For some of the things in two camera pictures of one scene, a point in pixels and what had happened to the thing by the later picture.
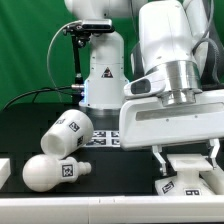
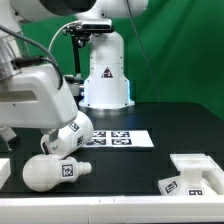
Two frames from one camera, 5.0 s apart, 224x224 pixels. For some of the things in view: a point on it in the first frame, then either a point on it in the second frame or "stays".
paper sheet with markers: (105, 139) stays
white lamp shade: (68, 134) stays
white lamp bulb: (42, 172) stays
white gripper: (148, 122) -> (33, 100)
